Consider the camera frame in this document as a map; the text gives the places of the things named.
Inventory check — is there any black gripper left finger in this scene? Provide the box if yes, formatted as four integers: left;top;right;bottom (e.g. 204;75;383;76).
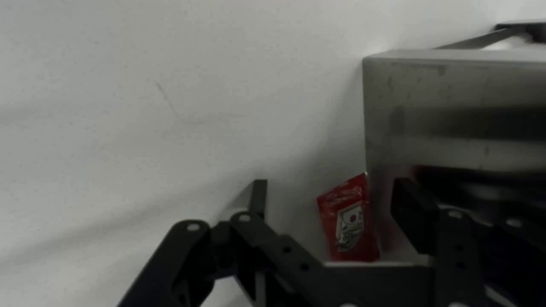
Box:
118;179;344;307

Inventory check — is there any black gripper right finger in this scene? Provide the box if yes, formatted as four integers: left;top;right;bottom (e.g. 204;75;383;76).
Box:
391;177;546;307

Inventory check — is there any small pink red sachet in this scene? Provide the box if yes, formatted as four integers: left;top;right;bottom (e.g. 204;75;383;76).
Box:
316;172;383;264

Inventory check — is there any metal napkin holder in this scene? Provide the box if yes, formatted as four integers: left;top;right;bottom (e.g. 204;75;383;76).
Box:
362;22;546;266

